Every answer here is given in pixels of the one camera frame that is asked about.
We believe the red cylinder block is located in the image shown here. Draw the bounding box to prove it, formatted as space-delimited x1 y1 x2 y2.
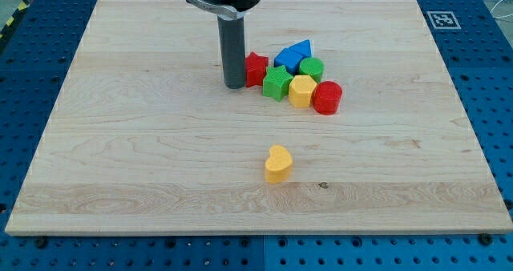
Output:
313 81 343 115

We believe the white fiducial marker tag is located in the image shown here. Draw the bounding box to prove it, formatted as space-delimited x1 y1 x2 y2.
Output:
427 10 461 30

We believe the yellow hexagon block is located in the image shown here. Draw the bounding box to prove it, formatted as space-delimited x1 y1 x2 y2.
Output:
288 75 317 108

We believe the blue triangle block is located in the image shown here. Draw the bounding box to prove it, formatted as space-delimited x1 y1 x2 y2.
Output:
289 39 312 58

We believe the red star block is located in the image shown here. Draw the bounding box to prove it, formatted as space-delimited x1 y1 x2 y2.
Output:
245 52 269 87

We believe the green cylinder block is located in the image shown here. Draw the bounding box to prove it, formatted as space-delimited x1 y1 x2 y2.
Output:
298 57 325 83

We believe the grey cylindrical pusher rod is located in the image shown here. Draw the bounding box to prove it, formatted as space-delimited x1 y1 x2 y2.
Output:
217 16 246 89

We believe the yellow heart block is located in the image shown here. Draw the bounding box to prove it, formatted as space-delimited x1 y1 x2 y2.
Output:
265 144 293 184

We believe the wooden board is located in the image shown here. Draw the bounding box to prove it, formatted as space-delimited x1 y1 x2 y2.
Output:
6 0 512 236

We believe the white cable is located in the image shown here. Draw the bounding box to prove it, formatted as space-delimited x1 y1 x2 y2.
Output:
488 0 513 20

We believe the green star block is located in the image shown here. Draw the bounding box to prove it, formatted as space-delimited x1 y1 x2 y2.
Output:
262 66 293 102

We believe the blue cube block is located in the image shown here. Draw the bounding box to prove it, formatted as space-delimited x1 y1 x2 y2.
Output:
273 48 304 75

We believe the yellow black hazard tape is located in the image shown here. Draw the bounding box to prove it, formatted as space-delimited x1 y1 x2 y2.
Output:
1 0 30 43

